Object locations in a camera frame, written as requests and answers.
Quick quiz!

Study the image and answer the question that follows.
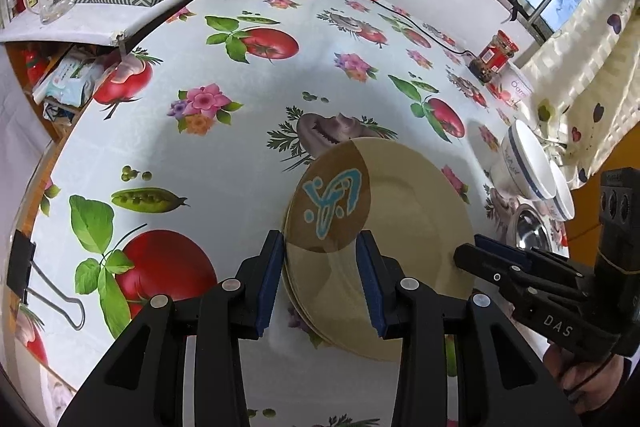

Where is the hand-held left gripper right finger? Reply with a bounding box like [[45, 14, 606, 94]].
[[356, 229, 583, 427]]

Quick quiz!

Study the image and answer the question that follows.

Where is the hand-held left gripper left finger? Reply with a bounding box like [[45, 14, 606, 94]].
[[57, 229, 286, 427]]

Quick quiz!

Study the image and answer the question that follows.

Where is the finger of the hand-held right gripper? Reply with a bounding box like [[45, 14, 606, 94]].
[[452, 243, 556, 308], [474, 233, 588, 280]]

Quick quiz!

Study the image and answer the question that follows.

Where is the stainless steel bowl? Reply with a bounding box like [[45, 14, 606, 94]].
[[510, 202, 571, 254]]

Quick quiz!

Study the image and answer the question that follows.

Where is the white bowl blue stripe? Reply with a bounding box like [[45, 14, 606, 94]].
[[542, 159, 577, 223], [489, 119, 560, 202]]

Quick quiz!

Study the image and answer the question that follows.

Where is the person's right hand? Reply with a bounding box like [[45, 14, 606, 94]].
[[542, 342, 632, 418]]

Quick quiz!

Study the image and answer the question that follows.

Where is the brown wooden panel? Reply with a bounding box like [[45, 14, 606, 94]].
[[575, 107, 640, 233]]

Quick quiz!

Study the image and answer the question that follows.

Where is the white yogurt tub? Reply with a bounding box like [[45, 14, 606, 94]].
[[500, 62, 538, 108]]

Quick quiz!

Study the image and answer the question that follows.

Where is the cream curtain heart print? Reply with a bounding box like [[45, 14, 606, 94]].
[[520, 0, 640, 188]]

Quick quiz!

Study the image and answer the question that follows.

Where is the chili sauce jar red lid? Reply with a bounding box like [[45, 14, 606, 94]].
[[470, 30, 521, 85]]

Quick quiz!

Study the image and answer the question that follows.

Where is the black binder clip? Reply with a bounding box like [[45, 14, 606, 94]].
[[6, 229, 86, 330]]

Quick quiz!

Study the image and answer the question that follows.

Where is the black window hook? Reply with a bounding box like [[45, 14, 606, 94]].
[[509, 0, 532, 24]]

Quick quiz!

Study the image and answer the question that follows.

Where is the white green wipes packet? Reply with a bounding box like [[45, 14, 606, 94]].
[[32, 52, 109, 108]]

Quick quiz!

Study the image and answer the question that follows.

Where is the white side shelf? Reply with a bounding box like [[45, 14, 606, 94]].
[[0, 0, 251, 46]]

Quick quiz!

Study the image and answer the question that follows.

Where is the black power cable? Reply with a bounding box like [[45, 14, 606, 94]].
[[345, 0, 482, 64]]

